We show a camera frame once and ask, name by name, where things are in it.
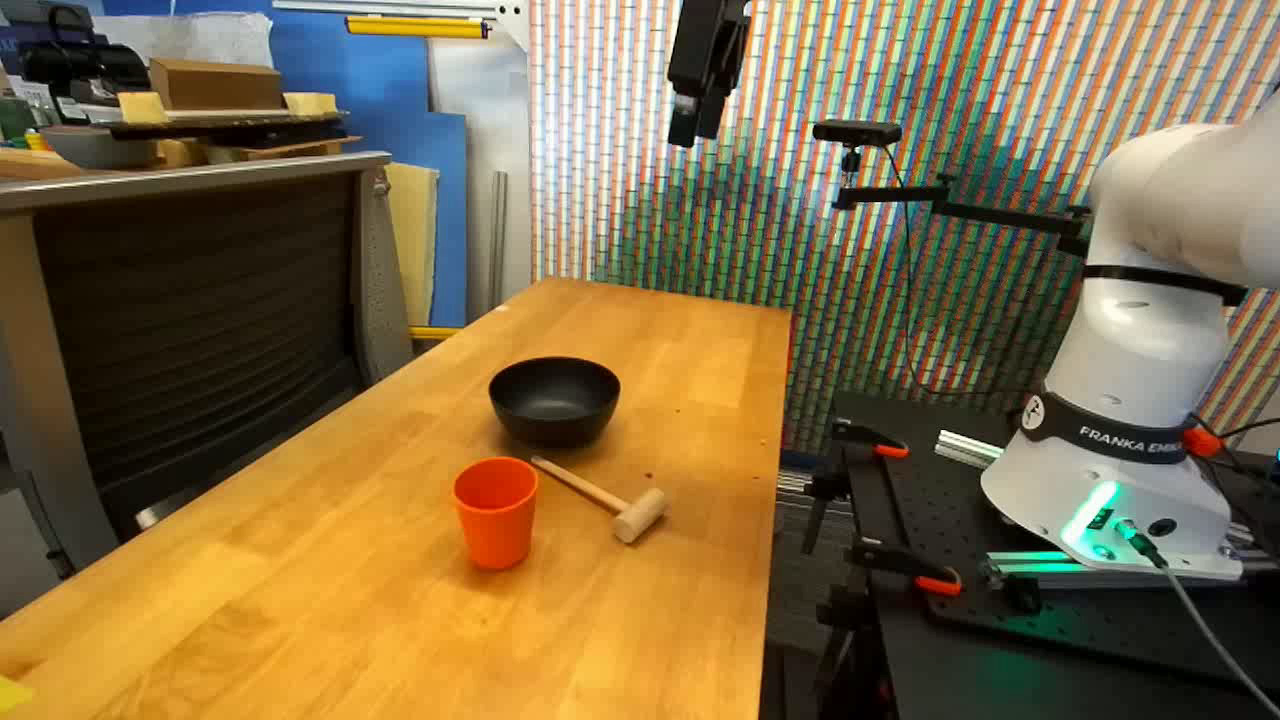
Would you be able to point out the orange black clamp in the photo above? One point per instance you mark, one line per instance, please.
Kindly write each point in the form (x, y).
(891, 556)
(867, 442)

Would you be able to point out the yellow level bar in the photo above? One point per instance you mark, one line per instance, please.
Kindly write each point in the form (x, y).
(419, 25)

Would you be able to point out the orange black clamp lower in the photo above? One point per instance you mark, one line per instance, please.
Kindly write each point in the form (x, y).
(891, 556)

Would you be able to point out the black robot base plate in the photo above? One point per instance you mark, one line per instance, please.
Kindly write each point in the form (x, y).
(1029, 639)

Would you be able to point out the blue board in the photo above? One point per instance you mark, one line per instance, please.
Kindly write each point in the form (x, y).
(379, 82)

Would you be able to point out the black camera on mount arm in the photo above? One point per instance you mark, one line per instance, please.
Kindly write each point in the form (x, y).
(938, 196)

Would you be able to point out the orange plastic cup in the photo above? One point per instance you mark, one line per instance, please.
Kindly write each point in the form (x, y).
(498, 511)

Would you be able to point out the black bowl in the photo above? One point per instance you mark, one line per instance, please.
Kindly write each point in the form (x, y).
(555, 401)

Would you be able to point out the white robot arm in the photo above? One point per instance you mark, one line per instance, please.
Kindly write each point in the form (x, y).
(1186, 220)

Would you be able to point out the grey cabinet with dark panel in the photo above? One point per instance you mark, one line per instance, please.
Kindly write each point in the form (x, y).
(161, 330)

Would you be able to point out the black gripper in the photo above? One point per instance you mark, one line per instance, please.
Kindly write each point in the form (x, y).
(704, 65)

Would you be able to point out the orange black clamp upper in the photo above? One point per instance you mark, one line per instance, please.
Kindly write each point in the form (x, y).
(867, 442)

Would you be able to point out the small wooden mallet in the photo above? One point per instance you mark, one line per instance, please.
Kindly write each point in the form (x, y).
(629, 518)

